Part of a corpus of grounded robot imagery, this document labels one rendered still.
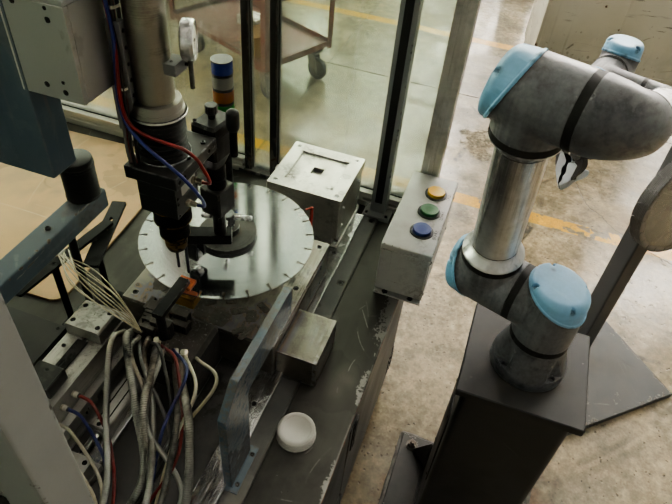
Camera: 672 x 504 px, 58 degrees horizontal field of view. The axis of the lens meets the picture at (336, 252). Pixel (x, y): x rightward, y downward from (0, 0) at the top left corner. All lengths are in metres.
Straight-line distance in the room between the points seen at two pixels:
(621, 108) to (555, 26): 3.18
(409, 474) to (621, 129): 1.35
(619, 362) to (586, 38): 2.23
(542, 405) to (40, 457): 1.01
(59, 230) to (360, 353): 0.61
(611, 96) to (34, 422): 0.74
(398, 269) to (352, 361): 0.22
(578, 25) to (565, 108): 3.20
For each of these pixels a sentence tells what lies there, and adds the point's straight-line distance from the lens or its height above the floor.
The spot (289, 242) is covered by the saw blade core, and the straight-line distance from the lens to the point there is 1.16.
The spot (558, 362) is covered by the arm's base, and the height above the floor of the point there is 0.82.
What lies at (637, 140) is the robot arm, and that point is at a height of 1.33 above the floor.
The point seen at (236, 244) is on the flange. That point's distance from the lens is 1.15.
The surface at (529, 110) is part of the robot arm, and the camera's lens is 0.89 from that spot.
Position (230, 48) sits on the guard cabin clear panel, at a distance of 1.54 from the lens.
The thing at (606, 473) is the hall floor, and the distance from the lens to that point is 2.19.
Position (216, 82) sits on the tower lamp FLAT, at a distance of 1.32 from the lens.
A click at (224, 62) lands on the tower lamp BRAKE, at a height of 1.16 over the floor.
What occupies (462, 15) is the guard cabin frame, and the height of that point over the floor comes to 1.28.
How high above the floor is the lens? 1.74
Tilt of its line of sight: 43 degrees down
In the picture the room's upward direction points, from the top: 6 degrees clockwise
